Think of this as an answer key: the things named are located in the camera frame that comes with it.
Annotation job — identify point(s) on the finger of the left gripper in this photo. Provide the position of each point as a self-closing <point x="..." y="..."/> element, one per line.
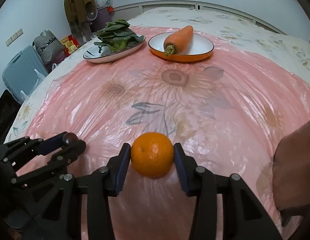
<point x="54" y="143"/>
<point x="65" y="155"/>

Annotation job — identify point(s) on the purple bin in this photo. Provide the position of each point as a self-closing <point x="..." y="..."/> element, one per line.
<point x="102" y="18"/>

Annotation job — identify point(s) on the dark plum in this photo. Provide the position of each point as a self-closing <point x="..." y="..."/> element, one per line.
<point x="69" y="139"/>

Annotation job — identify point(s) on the orange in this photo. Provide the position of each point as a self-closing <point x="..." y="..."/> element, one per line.
<point x="152" y="154"/>

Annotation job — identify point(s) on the white oval plate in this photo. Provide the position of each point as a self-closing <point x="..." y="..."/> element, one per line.
<point x="98" y="54"/>

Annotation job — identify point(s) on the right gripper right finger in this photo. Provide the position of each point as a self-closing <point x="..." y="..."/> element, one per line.
<point x="196" y="181"/>

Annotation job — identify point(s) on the olive coat hanging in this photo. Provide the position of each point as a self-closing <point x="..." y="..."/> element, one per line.
<point x="76" y="13"/>

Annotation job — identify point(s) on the green leafy vegetables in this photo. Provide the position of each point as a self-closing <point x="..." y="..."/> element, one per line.
<point x="117" y="36"/>

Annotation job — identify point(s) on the grey bag with lettering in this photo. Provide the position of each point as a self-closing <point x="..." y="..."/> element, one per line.
<point x="47" y="46"/>

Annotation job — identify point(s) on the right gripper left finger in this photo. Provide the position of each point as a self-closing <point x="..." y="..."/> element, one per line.
<point x="105" y="182"/>

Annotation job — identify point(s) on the blue suitcase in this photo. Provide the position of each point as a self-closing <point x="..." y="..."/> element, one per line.
<point x="24" y="73"/>

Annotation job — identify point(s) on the orange rimmed plate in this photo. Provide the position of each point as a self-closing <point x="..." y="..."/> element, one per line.
<point x="200" y="48"/>

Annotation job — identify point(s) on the carrot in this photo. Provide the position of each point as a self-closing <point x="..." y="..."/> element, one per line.
<point x="178" y="41"/>

